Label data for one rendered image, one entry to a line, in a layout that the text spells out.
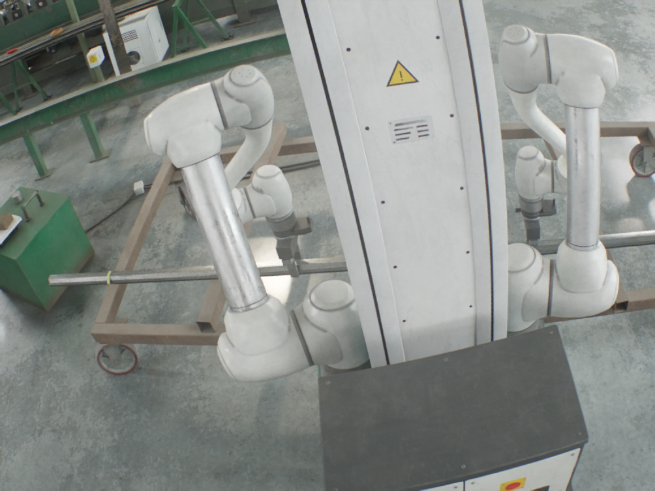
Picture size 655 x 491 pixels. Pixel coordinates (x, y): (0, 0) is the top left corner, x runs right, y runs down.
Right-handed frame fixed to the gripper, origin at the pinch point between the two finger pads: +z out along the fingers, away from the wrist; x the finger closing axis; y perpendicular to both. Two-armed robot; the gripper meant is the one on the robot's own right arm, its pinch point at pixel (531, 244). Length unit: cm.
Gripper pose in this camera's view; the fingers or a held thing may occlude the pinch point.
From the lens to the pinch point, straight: 221.4
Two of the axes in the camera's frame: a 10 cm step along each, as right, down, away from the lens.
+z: 2.0, 7.4, 6.5
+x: -1.1, 6.7, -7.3
